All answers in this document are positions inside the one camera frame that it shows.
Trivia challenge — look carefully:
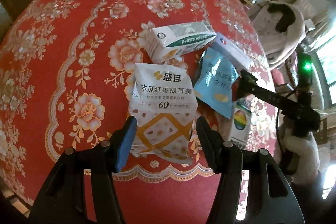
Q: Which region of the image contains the white medicine tablet box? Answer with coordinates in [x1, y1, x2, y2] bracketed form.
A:
[211, 32, 252, 72]

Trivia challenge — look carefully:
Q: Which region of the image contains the light blue snack bag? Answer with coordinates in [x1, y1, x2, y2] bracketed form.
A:
[194, 47, 239, 119]

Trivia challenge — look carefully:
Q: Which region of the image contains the white orange snack bag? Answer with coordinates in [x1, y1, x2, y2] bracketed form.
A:
[128, 63, 198, 164]

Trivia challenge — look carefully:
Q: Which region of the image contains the white green milk carton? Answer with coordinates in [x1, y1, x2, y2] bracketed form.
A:
[144, 20, 217, 64]

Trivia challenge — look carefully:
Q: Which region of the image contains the white green medicine box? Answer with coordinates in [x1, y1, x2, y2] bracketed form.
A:
[229, 102, 252, 149]

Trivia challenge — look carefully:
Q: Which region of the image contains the white chair with coat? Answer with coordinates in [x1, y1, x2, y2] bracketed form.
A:
[252, 0, 306, 70]

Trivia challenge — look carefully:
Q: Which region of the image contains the red floral tablecloth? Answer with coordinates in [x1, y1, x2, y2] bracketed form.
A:
[1, 0, 274, 223]

